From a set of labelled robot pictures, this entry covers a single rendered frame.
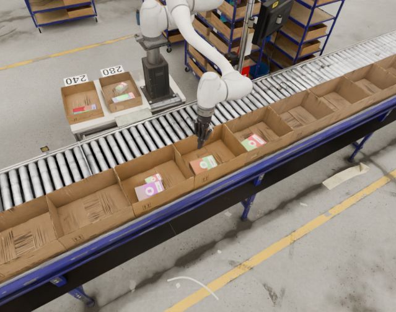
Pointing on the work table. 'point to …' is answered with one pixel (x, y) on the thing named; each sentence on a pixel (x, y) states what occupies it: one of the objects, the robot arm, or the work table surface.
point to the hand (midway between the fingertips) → (200, 143)
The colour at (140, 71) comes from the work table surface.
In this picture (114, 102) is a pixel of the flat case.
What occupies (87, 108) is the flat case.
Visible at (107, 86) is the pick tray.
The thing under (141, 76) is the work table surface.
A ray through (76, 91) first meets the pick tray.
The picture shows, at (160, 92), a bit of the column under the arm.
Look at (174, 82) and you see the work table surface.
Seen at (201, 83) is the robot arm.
